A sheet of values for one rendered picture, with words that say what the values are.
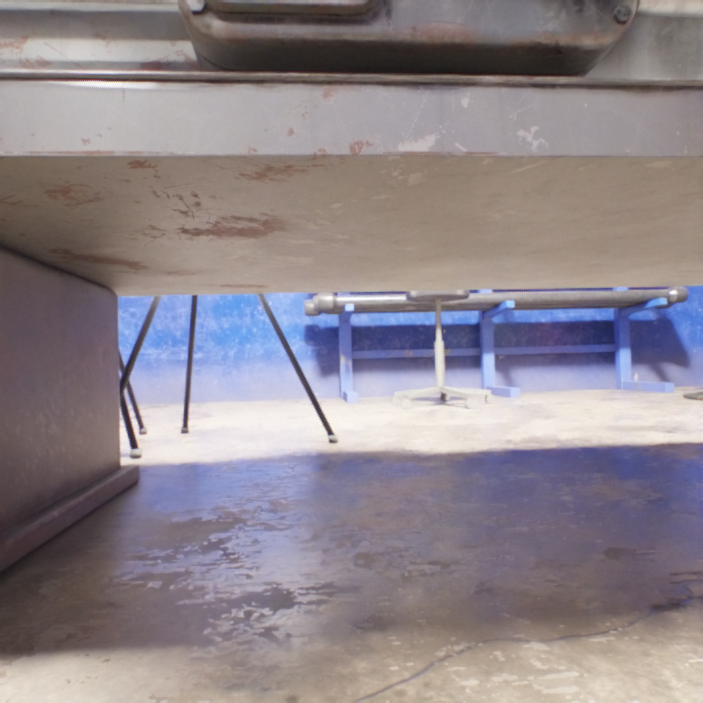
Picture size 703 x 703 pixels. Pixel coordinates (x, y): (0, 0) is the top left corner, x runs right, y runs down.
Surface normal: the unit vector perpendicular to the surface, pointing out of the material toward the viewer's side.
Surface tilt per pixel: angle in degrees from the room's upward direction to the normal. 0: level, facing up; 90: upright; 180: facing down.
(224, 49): 173
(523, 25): 90
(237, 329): 90
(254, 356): 90
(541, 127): 90
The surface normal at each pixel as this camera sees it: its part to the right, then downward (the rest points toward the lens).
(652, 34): 0.07, -0.03
